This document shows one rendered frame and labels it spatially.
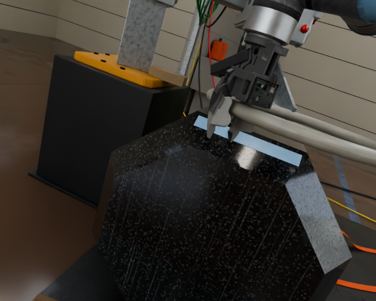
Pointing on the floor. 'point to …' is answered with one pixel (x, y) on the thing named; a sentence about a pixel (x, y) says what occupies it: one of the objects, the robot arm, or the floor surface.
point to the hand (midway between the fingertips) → (219, 133)
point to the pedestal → (96, 124)
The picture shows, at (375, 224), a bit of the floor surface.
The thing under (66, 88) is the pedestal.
